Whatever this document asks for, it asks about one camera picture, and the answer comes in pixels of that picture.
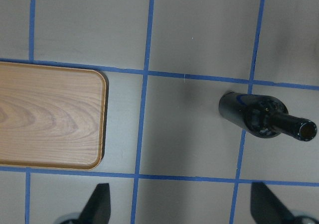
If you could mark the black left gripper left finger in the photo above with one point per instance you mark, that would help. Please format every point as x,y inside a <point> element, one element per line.
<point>98,208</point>

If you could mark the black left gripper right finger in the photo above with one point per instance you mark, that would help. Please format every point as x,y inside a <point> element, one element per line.
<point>266,208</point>

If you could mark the dark wine bottle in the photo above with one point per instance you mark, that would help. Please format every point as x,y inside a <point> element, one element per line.
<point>264,116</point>

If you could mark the wooden tray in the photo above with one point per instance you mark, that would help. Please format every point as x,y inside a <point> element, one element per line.
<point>52,117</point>

